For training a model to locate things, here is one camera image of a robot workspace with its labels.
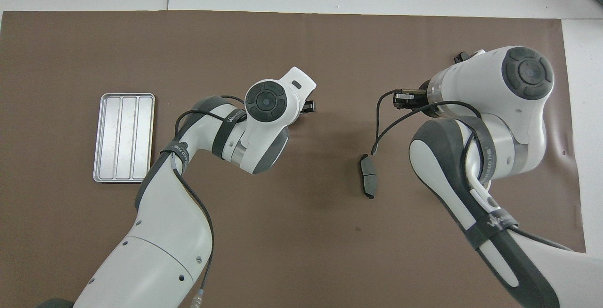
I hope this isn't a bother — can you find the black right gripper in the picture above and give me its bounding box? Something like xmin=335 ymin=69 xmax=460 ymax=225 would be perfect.
xmin=393 ymin=87 xmax=432 ymax=111

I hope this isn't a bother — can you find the silver ribbed metal tray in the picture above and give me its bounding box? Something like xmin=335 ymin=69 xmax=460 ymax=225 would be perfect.
xmin=93 ymin=93 xmax=156 ymax=184

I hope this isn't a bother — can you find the brown paper table mat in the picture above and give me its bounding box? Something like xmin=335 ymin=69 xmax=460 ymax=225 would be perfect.
xmin=0 ymin=10 xmax=593 ymax=308

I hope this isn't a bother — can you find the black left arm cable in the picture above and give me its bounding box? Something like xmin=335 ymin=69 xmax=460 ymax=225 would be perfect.
xmin=160 ymin=94 xmax=248 ymax=308

